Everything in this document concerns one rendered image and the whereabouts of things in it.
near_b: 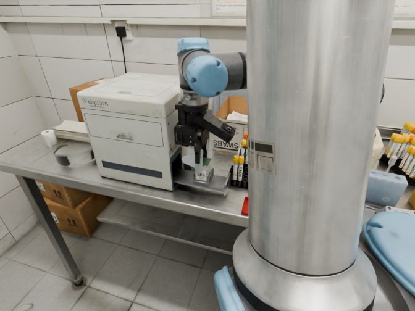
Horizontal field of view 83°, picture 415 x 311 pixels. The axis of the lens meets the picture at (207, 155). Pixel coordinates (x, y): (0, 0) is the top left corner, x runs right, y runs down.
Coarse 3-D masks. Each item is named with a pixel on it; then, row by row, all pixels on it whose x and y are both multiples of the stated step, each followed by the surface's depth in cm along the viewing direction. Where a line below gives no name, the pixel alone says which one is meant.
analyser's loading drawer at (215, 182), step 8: (176, 168) 80; (176, 176) 76; (184, 176) 76; (192, 176) 76; (208, 176) 71; (216, 176) 76; (224, 176) 76; (184, 184) 74; (192, 184) 72; (200, 184) 72; (208, 184) 71; (216, 184) 72; (224, 184) 72; (224, 192) 70
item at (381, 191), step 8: (376, 176) 66; (384, 176) 66; (392, 176) 66; (400, 176) 66; (368, 184) 68; (376, 184) 67; (384, 184) 66; (392, 184) 65; (400, 184) 64; (368, 192) 69; (376, 192) 68; (384, 192) 67; (392, 192) 66; (400, 192) 65; (368, 200) 70; (376, 200) 69; (384, 200) 68; (392, 200) 67; (376, 208) 68
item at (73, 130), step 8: (64, 120) 113; (56, 128) 105; (64, 128) 107; (72, 128) 108; (80, 128) 108; (56, 136) 107; (64, 136) 106; (72, 136) 104; (80, 136) 103; (88, 136) 102
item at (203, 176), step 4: (204, 168) 69; (208, 168) 70; (204, 172) 70; (208, 172) 71; (196, 176) 72; (200, 176) 71; (204, 176) 71; (196, 180) 72; (200, 180) 72; (204, 180) 71
